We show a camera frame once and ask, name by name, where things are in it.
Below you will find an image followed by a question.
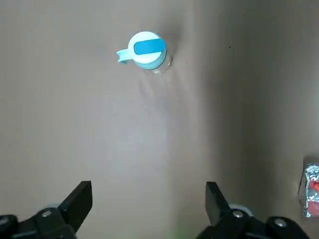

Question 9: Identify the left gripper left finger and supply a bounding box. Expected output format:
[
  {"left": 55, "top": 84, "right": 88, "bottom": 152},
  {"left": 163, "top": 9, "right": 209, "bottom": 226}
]
[{"left": 0, "top": 181, "right": 93, "bottom": 239}]

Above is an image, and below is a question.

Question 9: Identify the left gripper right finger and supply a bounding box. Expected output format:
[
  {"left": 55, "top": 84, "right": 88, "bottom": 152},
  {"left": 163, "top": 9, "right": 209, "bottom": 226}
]
[{"left": 196, "top": 181, "right": 310, "bottom": 239}]

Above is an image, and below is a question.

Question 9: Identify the rectangular aluminium foil pan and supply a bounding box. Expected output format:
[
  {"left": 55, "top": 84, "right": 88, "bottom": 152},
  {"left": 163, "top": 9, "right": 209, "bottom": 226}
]
[{"left": 298, "top": 161, "right": 319, "bottom": 219}]

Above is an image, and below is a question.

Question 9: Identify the clear seasoning bottle cyan lid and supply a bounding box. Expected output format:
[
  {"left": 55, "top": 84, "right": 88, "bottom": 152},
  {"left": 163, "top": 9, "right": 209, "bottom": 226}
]
[{"left": 116, "top": 31, "right": 172, "bottom": 75}]

